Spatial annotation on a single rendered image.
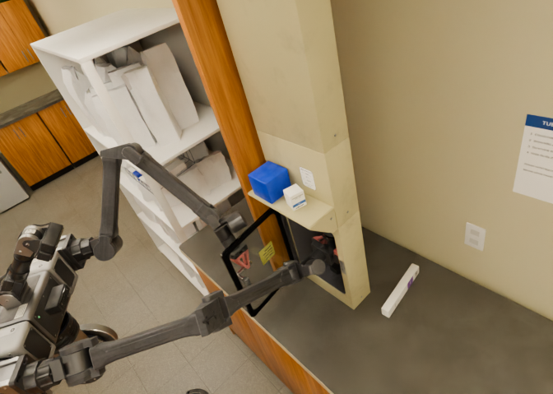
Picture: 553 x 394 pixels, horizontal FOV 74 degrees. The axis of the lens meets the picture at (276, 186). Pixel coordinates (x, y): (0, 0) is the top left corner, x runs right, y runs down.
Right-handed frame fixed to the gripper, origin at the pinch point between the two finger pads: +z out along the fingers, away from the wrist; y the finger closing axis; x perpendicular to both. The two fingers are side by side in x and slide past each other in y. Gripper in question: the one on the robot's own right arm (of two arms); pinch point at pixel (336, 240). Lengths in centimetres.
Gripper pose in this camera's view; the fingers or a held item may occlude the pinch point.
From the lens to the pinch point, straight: 155.0
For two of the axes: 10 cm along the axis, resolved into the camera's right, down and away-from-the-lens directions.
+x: 2.4, 7.7, 5.9
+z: 7.3, -5.4, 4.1
